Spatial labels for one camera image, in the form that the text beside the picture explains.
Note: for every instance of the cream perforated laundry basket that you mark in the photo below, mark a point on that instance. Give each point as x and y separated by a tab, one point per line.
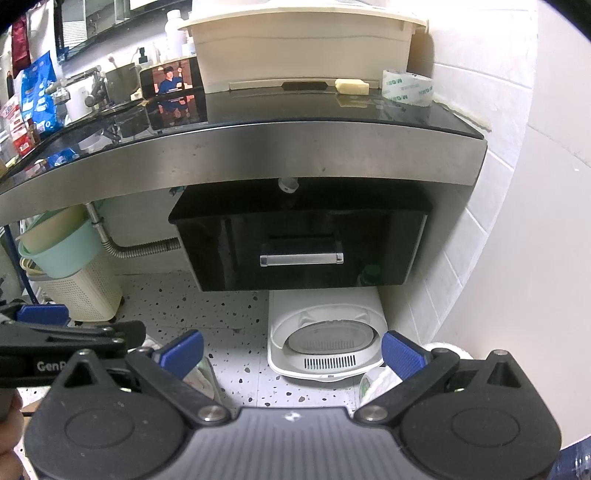
83	295

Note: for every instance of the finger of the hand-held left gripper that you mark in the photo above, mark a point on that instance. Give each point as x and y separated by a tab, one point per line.
41	315
92	333

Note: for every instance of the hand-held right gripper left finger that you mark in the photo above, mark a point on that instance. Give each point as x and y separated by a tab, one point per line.
184	353

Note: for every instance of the pump dispenser bottle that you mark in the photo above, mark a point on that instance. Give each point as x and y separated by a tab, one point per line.
143	56

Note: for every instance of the white floor appliance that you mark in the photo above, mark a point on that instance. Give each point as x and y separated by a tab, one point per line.
286	323

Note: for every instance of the steel pot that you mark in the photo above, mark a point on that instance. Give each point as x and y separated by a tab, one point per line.
122	85

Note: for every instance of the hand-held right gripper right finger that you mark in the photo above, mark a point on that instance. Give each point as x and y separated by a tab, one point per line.
401	355

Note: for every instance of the metal faucet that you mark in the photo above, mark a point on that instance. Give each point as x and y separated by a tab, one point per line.
94	90

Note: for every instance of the green plastic bucket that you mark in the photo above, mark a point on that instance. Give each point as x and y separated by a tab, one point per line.
69	256

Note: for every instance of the white plastic pipe fitting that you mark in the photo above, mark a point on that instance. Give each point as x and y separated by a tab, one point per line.
288	184

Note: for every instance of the white plastic bottle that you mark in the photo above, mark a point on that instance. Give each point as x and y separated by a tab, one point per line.
174	37

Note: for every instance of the cream plastic basin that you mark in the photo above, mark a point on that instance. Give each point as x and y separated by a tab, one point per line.
300	50

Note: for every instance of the white plastic bag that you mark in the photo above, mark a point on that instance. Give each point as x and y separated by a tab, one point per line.
381	387

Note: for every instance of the wall mirror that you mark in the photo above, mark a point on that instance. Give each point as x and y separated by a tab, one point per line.
92	27

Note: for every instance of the smartphone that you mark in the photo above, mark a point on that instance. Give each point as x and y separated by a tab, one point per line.
171	81

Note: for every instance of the black glossy desktop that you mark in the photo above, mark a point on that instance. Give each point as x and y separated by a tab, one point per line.
277	108

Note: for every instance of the red packets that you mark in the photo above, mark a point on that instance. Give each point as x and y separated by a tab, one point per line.
18	134

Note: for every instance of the clear tape roll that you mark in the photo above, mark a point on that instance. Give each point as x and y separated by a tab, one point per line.
408	90

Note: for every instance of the black glossy drawer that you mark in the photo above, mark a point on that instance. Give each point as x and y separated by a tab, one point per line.
300	230

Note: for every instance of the dark red hanging cloth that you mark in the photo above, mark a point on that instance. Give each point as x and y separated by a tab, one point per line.
19	46

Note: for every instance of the person's left hand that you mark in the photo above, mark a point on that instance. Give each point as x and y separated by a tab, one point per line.
9	434

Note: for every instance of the yellow soap bar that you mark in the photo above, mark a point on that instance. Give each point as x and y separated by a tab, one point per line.
352	86

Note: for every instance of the blue snack packet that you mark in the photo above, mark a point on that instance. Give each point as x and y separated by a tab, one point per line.
39	92

